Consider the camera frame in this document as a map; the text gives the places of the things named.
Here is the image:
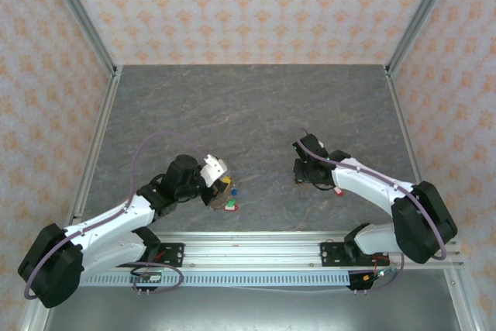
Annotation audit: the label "aluminium mounting rail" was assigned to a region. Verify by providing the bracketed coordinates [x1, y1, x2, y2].
[40, 231, 465, 271]

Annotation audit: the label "left controller board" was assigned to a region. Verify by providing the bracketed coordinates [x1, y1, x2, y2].
[129, 267, 163, 284]

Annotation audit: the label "right controller board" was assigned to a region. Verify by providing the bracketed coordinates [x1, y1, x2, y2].
[348, 268, 392, 292]

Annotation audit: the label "controller board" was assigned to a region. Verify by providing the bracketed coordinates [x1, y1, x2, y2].
[348, 268, 392, 292]
[129, 267, 163, 284]

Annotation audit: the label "aluminium frame bar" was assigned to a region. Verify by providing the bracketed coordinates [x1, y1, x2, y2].
[21, 299, 51, 331]
[443, 268, 480, 331]

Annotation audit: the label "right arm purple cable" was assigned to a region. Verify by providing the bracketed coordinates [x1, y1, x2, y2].
[300, 127, 449, 293]

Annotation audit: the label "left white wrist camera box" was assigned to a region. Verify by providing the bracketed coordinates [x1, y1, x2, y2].
[199, 154, 228, 188]

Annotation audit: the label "slotted grey cable duct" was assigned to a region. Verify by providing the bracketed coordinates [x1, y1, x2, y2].
[79, 271, 352, 288]

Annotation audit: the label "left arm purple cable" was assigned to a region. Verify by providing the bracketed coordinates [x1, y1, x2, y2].
[23, 131, 210, 301]

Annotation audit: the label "aluminium corner post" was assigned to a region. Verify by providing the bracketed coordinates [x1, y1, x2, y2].
[385, 0, 462, 77]
[41, 0, 119, 77]

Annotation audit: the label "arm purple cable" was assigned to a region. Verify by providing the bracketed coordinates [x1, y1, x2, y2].
[300, 127, 449, 293]
[23, 131, 210, 301]

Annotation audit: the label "metal disc with keyrings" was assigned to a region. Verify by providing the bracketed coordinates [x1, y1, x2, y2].
[207, 175, 237, 212]

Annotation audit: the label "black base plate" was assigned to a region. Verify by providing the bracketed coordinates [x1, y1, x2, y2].
[320, 240, 391, 269]
[114, 243, 185, 269]

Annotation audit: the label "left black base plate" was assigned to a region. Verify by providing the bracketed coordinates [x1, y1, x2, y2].
[114, 243, 185, 269]

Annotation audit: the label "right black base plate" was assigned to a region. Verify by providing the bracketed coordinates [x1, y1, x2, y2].
[320, 240, 391, 269]

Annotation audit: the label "aluminium side rail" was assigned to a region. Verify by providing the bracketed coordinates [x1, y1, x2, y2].
[61, 69, 124, 231]
[384, 67, 423, 184]

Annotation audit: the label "grey metal sheet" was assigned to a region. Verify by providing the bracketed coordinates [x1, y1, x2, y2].
[42, 286, 464, 331]

